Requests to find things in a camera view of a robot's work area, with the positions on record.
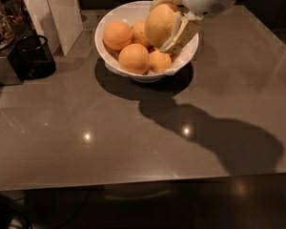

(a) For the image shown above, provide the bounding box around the large centre orange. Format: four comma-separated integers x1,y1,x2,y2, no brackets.
131,20,151,48

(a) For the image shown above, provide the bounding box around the small front orange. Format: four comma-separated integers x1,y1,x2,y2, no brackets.
150,51,172,73

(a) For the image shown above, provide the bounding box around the white ceramic bowl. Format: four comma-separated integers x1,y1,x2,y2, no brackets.
94,0,200,83

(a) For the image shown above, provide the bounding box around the dark metal box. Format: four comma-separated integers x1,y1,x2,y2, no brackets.
0,29,39,87

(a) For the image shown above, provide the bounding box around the white board panel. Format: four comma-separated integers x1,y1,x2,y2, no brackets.
24,0,83,56

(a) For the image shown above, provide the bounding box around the black mesh cup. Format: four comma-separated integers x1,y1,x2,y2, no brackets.
16,34,56,79

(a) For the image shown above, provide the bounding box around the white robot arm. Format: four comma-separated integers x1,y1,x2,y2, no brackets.
151,0,236,54

